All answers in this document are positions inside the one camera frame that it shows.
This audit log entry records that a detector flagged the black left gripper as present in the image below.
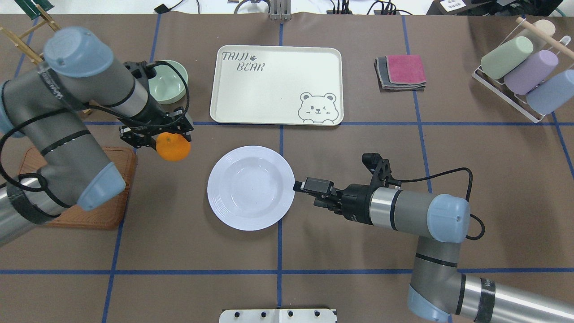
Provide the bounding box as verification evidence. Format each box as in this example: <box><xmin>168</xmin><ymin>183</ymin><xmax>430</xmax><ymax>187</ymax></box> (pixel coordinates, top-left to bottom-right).
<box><xmin>119</xmin><ymin>61</ymin><xmax>194</xmax><ymax>149</ymax></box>

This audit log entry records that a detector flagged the beige cup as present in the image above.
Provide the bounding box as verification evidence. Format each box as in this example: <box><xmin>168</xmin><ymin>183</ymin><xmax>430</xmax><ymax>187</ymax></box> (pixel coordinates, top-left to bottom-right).
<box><xmin>532</xmin><ymin>20</ymin><xmax>556</xmax><ymax>37</ymax></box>

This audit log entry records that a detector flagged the green bowl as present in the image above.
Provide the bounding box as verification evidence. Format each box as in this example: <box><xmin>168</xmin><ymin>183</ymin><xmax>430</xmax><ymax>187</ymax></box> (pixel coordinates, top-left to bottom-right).
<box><xmin>149</xmin><ymin>64</ymin><xmax>185</xmax><ymax>105</ymax></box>

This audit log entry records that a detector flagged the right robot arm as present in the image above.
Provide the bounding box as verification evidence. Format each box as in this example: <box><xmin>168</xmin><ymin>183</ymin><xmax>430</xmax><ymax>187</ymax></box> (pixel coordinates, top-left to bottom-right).
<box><xmin>293</xmin><ymin>176</ymin><xmax>574</xmax><ymax>323</ymax></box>

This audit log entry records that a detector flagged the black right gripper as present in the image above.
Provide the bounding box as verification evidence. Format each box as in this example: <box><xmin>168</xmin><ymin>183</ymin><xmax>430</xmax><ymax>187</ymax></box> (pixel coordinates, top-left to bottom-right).
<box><xmin>293</xmin><ymin>178</ymin><xmax>374</xmax><ymax>223</ymax></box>

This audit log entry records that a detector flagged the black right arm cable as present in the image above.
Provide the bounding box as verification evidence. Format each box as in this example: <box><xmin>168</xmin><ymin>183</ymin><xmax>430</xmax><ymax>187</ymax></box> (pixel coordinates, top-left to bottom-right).
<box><xmin>395</xmin><ymin>168</ymin><xmax>486</xmax><ymax>241</ymax></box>

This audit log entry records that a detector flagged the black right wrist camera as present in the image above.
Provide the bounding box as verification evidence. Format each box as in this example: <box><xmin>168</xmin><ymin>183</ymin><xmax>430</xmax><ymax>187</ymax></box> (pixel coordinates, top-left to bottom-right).
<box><xmin>361</xmin><ymin>153</ymin><xmax>402</xmax><ymax>189</ymax></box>

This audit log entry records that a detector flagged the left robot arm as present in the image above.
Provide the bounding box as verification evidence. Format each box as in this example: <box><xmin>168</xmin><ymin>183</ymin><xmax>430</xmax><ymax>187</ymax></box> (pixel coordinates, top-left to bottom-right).
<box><xmin>1</xmin><ymin>26</ymin><xmax>193</xmax><ymax>245</ymax></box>

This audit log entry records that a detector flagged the white round plate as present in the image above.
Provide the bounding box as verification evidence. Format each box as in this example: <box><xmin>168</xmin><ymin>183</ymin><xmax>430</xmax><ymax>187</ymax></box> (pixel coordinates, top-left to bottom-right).
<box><xmin>207</xmin><ymin>145</ymin><xmax>295</xmax><ymax>231</ymax></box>

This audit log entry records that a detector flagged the green cup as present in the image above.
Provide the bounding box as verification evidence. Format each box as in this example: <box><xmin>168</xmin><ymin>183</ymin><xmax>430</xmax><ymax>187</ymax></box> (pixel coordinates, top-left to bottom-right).
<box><xmin>480</xmin><ymin>36</ymin><xmax>534</xmax><ymax>79</ymax></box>

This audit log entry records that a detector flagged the grey metal clamp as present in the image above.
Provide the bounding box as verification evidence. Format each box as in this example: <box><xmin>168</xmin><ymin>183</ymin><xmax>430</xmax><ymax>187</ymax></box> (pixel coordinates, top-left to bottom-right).
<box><xmin>268</xmin><ymin>0</ymin><xmax>291</xmax><ymax>22</ymax></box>

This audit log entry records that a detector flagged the grey cloth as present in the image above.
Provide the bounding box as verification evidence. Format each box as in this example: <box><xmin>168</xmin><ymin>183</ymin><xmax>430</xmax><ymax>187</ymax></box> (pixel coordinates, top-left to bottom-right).
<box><xmin>374</xmin><ymin>56</ymin><xmax>426</xmax><ymax>91</ymax></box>

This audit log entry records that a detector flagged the white wire cup rack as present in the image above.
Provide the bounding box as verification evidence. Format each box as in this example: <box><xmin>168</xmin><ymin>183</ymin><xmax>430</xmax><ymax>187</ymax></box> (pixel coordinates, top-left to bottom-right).
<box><xmin>472</xmin><ymin>16</ymin><xmax>573</xmax><ymax>123</ymax></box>

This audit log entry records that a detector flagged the purple cup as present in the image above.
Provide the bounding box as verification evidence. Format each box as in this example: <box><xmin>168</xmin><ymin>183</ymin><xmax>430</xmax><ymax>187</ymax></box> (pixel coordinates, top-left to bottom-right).
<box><xmin>504</xmin><ymin>50</ymin><xmax>558</xmax><ymax>95</ymax></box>

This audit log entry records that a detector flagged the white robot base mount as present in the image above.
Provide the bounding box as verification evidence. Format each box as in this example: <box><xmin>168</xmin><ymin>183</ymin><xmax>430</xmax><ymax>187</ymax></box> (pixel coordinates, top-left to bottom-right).
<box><xmin>219</xmin><ymin>308</ymin><xmax>338</xmax><ymax>323</ymax></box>

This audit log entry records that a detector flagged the orange fruit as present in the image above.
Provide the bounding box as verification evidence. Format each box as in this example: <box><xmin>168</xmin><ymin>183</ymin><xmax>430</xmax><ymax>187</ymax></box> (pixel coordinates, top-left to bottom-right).
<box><xmin>155</xmin><ymin>132</ymin><xmax>191</xmax><ymax>162</ymax></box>

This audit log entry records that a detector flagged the cream bear print tray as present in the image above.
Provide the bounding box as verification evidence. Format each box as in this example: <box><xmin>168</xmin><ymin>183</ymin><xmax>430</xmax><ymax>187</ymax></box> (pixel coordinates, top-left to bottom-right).
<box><xmin>210</xmin><ymin>45</ymin><xmax>344</xmax><ymax>126</ymax></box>

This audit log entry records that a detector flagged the pink cloth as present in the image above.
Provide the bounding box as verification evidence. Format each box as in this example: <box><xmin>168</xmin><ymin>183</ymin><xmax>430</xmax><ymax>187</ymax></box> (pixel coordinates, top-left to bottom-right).
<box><xmin>386</xmin><ymin>55</ymin><xmax>426</xmax><ymax>85</ymax></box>

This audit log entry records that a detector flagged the brown wooden tray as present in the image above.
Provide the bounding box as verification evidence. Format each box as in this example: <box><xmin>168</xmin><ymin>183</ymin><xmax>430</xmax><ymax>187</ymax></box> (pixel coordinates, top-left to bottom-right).
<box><xmin>43</xmin><ymin>147</ymin><xmax>137</xmax><ymax>230</ymax></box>

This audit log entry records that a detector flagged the blue cup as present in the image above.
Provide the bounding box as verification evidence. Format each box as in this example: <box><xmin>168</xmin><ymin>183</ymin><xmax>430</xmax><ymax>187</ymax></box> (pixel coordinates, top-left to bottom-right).
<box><xmin>526</xmin><ymin>69</ymin><xmax>574</xmax><ymax>115</ymax></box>

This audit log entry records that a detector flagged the wooden dish rack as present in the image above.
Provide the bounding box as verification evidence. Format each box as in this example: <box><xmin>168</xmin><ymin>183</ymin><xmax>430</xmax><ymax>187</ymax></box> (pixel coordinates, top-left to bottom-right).
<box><xmin>0</xmin><ymin>4</ymin><xmax>93</xmax><ymax>118</ymax></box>

